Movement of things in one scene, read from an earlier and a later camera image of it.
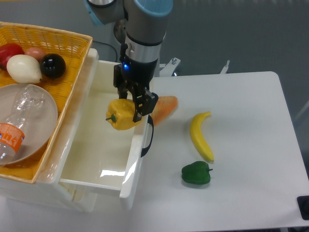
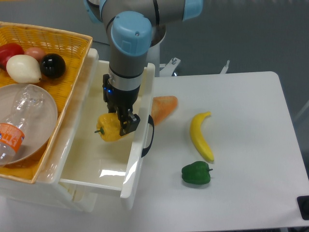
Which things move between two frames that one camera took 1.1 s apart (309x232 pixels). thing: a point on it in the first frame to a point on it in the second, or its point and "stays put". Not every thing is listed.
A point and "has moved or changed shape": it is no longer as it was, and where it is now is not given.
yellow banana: [198, 137] stays put
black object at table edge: [303, 205] stays put
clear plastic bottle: [12, 127] stays put
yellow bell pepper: [121, 112] has moved or changed shape
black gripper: [128, 73] to [125, 100]
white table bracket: [169, 67] stays put
